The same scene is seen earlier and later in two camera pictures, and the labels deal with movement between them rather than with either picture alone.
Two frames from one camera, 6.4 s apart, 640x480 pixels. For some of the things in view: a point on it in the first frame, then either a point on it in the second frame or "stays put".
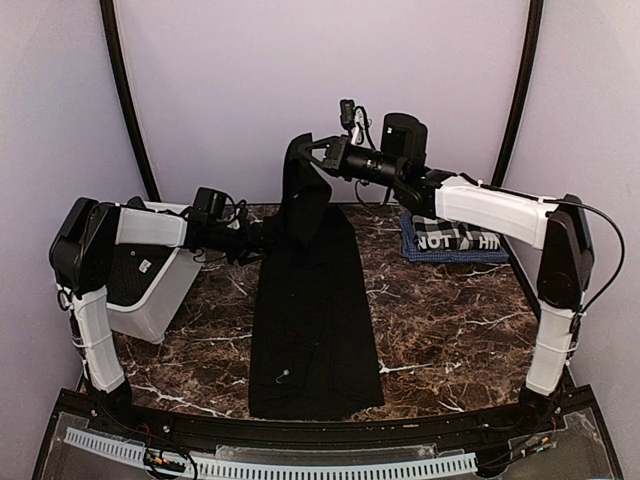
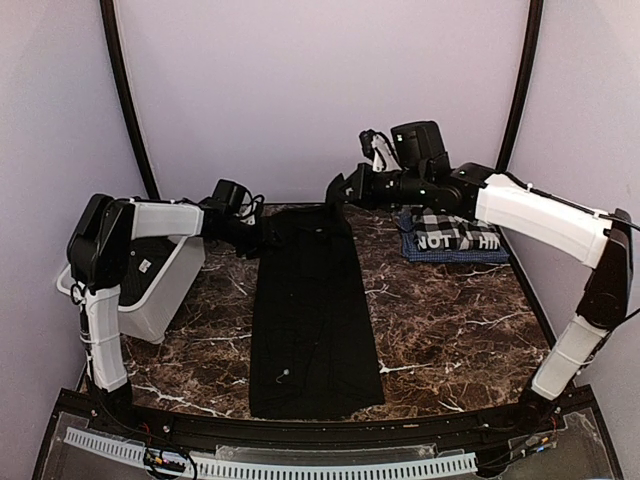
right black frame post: x=536 y=16 stays put
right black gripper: x=336 y=149 -> x=365 y=186
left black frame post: x=129 y=97 stays put
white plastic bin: x=155 y=318 stays put
